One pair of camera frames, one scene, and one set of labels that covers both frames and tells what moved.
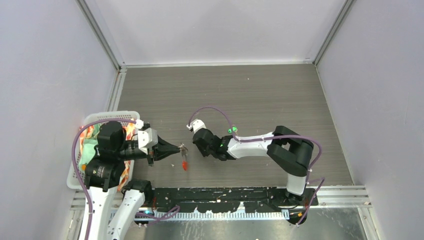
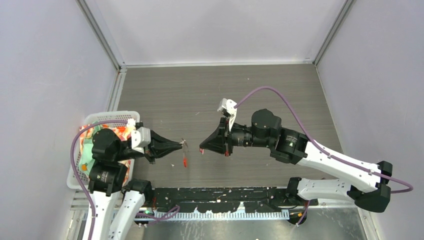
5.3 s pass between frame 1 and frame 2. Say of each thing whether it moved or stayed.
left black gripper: stayed
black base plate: stayed
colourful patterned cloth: stayed
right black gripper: moved
